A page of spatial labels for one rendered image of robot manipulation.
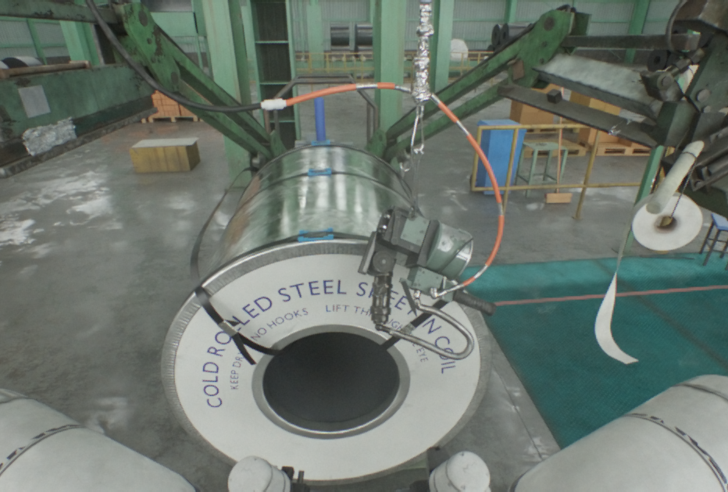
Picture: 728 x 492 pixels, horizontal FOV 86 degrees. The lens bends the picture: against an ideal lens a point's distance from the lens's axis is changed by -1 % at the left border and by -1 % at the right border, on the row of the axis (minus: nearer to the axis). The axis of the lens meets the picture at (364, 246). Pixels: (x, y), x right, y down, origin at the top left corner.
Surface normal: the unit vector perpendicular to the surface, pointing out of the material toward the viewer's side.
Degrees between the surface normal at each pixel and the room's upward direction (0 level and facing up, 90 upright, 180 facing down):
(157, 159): 90
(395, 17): 90
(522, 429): 0
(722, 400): 7
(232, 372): 90
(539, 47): 90
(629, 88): 50
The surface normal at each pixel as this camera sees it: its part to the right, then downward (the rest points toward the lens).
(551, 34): -0.89, 0.21
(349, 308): 0.08, 0.45
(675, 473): 0.01, -0.68
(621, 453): -0.42, -0.86
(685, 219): -0.34, 0.43
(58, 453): 0.11, -0.93
